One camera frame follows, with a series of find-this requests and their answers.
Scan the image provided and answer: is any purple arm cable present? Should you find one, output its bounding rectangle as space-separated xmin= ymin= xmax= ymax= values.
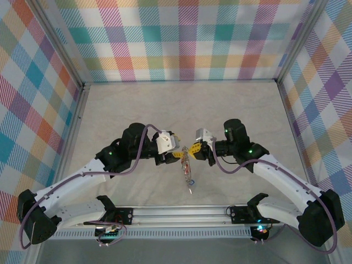
xmin=211 ymin=140 xmax=339 ymax=255
xmin=20 ymin=124 xmax=166 ymax=250

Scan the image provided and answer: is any aluminium frame post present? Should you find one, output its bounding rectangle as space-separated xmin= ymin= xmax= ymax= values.
xmin=32 ymin=0 xmax=86 ymax=86
xmin=274 ymin=0 xmax=327 ymax=83

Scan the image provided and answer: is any perforated metal cable tray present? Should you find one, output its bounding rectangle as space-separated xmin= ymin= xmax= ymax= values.
xmin=52 ymin=229 xmax=255 ymax=240

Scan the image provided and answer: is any grey metal base panel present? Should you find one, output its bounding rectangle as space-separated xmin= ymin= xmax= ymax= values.
xmin=35 ymin=238 xmax=331 ymax=264

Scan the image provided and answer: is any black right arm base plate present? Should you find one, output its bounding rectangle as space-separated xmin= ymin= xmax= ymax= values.
xmin=230 ymin=205 xmax=281 ymax=224

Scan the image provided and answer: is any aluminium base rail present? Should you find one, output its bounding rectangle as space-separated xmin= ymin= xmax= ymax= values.
xmin=70 ymin=206 xmax=303 ymax=229

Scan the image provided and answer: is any silver chain keyring bundle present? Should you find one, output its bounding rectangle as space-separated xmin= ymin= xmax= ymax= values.
xmin=180 ymin=147 xmax=196 ymax=195

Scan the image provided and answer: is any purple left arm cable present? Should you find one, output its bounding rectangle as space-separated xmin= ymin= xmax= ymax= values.
xmin=20 ymin=124 xmax=166 ymax=250

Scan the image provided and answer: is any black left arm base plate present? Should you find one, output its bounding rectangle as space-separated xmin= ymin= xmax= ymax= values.
xmin=83 ymin=208 xmax=135 ymax=226

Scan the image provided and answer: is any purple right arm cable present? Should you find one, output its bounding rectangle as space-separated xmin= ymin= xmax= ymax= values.
xmin=211 ymin=140 xmax=339 ymax=255

